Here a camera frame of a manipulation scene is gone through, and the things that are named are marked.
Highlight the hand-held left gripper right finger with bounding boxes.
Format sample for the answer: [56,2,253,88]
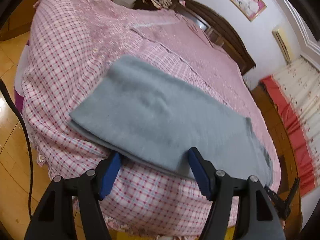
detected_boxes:
[188,147,287,240]

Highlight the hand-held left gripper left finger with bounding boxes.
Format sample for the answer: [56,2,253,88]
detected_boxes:
[24,152,122,240]

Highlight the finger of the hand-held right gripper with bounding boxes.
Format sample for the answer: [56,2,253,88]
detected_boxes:
[264,177,300,222]

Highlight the grey pants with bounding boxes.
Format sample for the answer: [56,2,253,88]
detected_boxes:
[69,55,273,185]

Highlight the long wooden cabinet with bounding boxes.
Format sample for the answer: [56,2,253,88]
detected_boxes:
[250,82,303,230]

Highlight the cream and red floral curtain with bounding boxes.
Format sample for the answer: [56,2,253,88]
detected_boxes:
[259,55,320,198]

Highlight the purple cloth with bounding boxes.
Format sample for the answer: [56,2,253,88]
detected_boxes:
[14,90,25,108]

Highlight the pink floral bed sheet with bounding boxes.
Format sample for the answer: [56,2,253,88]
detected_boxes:
[15,0,280,238]

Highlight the dark wooden headboard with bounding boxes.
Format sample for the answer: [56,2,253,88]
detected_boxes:
[170,0,257,77]

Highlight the pile of clothes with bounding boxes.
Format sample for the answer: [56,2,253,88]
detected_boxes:
[132,0,173,10]

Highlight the black cable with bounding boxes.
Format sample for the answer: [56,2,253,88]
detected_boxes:
[0,79,34,218]

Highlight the wall air conditioner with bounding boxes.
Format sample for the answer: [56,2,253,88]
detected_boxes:
[272,25,294,64]

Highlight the gold framed wall picture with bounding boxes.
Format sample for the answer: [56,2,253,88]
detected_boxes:
[229,0,267,22]

